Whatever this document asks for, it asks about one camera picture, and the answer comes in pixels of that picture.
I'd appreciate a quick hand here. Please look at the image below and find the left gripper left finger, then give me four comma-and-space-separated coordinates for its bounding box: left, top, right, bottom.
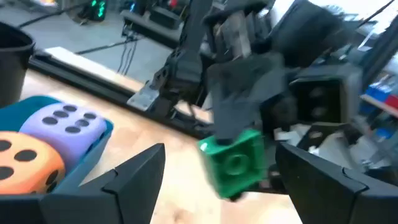
0, 143, 166, 224

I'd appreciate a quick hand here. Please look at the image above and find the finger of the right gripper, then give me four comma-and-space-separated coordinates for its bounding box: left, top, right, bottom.
242, 169, 290, 195
206, 52, 287, 141

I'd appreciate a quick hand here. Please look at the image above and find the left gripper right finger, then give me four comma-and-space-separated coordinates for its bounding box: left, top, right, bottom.
275, 142, 398, 224

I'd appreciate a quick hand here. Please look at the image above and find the dark green toy block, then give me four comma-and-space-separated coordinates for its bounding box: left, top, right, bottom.
198, 128, 269, 200

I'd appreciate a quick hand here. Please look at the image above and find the orange foam die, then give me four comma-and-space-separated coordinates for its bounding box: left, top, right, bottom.
0, 130, 67, 195

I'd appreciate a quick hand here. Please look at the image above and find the purple foam die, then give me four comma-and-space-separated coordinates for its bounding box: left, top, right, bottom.
19, 101, 108, 171

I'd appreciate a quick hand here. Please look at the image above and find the teal plastic bin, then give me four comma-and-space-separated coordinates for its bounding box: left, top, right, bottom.
0, 95, 114, 196

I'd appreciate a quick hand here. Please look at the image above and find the black bucket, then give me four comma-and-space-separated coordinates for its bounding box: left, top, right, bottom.
0, 21, 36, 109

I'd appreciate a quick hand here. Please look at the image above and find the black computer with lights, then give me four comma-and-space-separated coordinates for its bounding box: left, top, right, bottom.
77, 0, 108, 22

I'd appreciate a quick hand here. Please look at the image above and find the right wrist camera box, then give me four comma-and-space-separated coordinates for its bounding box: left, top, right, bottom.
289, 63, 364, 125

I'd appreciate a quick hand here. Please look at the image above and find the silver metal bracket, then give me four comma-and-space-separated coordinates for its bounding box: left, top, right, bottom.
126, 83, 163, 112

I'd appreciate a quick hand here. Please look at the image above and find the black metal table frame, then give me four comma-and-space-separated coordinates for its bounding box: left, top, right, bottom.
27, 51, 220, 140

